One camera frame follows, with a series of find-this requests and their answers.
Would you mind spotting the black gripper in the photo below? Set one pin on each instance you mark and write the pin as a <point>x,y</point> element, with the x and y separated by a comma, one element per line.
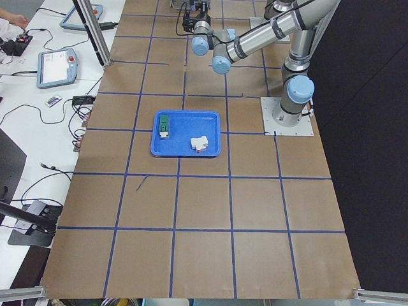
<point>202,16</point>

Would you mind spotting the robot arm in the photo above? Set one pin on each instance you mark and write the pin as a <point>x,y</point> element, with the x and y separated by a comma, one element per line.
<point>304,22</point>

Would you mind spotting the blue plastic tray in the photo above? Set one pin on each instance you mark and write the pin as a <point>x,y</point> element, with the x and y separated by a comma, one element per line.
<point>184,125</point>

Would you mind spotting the green terminal block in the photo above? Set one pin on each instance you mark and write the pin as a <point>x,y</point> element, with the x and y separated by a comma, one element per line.
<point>164,123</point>

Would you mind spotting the white circuit breaker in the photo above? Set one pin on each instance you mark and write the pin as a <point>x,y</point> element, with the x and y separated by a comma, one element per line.
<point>199,144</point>

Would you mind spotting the black power adapter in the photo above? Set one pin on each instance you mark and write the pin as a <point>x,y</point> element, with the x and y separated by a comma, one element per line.
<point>83,100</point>

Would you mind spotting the teach pendant near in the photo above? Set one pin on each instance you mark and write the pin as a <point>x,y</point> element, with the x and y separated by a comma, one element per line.
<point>56,68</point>

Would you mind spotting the small remote control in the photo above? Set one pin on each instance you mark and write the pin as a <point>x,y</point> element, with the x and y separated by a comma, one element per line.
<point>53,100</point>

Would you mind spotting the person at desk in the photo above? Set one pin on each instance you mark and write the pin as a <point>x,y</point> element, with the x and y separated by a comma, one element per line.
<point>12,25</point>

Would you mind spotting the black monitor stand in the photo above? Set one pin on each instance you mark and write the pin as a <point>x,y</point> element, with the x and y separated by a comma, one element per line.
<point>29,229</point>

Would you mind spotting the aluminium frame post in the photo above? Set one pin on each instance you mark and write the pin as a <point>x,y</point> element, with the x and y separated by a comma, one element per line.
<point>92,27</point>

